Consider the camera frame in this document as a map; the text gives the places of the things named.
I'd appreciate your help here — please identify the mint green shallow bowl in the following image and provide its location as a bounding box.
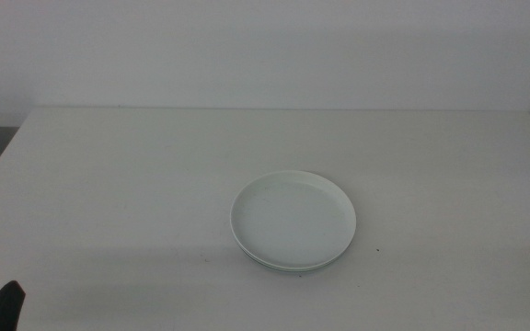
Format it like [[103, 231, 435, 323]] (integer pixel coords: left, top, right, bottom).
[[241, 250, 344, 275]]

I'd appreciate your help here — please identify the white shallow bowl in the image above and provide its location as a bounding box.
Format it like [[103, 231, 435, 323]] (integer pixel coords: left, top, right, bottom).
[[228, 169, 358, 271]]

